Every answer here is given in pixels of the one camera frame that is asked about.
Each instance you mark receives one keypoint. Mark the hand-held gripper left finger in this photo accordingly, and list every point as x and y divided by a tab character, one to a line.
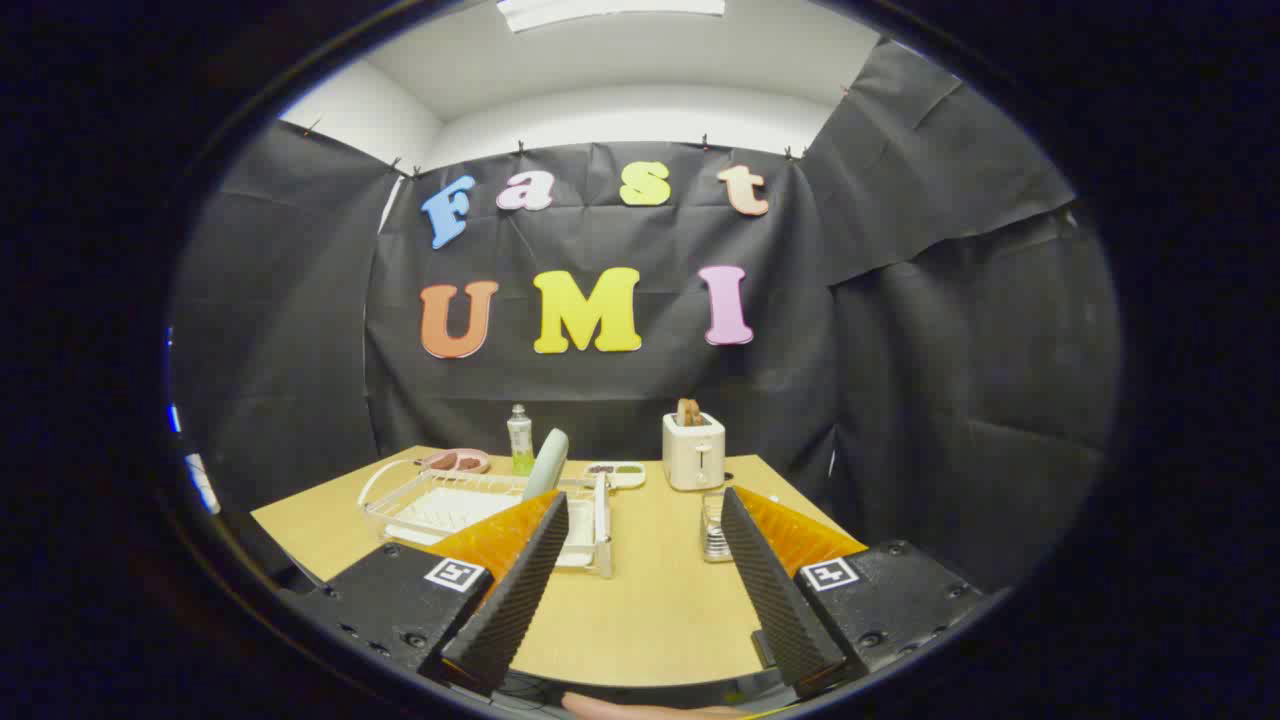
520	590

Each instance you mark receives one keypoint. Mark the white printed sheet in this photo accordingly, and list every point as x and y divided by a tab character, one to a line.
203	485

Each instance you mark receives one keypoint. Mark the white drain mat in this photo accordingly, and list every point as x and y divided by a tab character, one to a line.
450	508

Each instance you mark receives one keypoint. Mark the ceiling light panel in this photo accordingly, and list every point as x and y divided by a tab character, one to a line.
610	12

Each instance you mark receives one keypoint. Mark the white divided food tray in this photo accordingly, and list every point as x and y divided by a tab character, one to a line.
625	478

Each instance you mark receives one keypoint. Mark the pale green plate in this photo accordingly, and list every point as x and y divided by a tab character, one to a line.
545	465

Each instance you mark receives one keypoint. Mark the bright blue screen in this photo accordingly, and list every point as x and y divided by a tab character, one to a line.
173	415

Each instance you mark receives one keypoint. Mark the black backdrop cloth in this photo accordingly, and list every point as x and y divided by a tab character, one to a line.
600	400

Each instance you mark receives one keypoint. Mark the green liquid bottle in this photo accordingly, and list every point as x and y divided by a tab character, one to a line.
520	440

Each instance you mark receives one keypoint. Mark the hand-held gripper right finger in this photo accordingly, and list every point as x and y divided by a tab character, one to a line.
770	590

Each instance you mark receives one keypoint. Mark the brown toast slices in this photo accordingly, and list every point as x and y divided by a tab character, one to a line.
688	412

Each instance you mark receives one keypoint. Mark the white toaster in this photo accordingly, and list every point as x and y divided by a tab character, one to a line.
690	455

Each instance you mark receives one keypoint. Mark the pink oval plate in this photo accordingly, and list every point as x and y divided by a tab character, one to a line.
485	458

